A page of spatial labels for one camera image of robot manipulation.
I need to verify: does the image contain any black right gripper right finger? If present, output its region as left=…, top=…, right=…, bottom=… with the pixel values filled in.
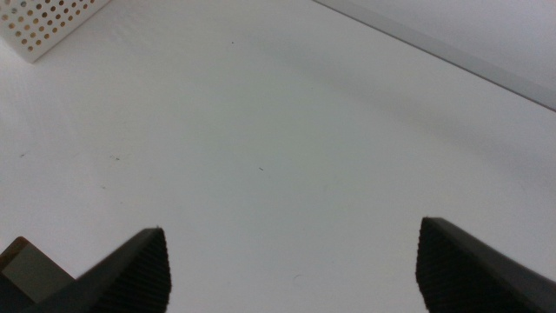
left=414, top=216, right=556, bottom=313

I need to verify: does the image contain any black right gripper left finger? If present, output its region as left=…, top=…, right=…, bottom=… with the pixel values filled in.
left=21, top=227, right=172, bottom=313

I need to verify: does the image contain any grey angular block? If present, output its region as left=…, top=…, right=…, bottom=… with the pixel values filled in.
left=0, top=236, right=76, bottom=305

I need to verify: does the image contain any white perforated plastic basket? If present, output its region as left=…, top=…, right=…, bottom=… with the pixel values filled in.
left=0, top=0, right=112, bottom=64

